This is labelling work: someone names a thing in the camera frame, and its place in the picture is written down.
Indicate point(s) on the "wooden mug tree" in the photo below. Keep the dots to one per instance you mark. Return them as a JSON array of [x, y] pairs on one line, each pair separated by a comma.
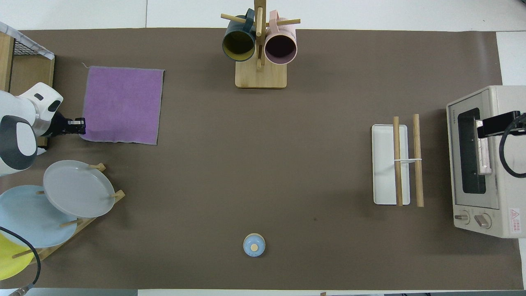
[[261, 76]]

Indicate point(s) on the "light blue plate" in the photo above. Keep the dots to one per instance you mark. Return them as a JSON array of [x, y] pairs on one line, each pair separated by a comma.
[[28, 218]]

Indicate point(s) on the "dark teal mug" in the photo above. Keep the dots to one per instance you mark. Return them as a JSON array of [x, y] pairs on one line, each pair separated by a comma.
[[238, 45]]

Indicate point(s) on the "pink mug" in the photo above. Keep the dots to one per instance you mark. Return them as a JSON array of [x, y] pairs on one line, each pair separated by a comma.
[[280, 47]]

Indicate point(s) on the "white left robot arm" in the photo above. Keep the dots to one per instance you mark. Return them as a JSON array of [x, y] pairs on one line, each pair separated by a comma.
[[20, 123]]

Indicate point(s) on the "cream toaster oven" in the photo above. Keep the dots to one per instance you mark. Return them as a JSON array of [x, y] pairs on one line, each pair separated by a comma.
[[505, 205]]

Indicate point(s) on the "yellow plate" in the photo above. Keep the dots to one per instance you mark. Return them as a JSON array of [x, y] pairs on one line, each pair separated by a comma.
[[10, 263]]

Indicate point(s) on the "brown table mat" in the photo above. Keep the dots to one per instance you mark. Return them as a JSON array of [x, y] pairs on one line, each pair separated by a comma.
[[287, 164]]

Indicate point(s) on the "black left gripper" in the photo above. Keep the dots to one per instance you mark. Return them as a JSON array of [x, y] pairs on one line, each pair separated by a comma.
[[59, 126]]

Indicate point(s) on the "blue service bell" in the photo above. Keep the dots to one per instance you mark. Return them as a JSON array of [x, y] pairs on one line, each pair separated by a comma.
[[254, 245]]

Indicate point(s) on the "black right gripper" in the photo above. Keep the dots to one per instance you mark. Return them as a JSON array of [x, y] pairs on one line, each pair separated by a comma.
[[499, 123]]

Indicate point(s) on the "purple grey-backed towel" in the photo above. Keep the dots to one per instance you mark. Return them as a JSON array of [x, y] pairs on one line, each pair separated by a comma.
[[123, 102]]

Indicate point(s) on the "grey plate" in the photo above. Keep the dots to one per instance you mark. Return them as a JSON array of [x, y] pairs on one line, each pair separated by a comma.
[[78, 189]]

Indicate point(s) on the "white towel rack wooden bars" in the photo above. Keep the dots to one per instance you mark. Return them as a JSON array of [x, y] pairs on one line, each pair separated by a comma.
[[386, 164]]

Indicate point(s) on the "wooden plate rack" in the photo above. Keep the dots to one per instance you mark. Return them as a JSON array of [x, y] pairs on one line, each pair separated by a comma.
[[82, 224]]

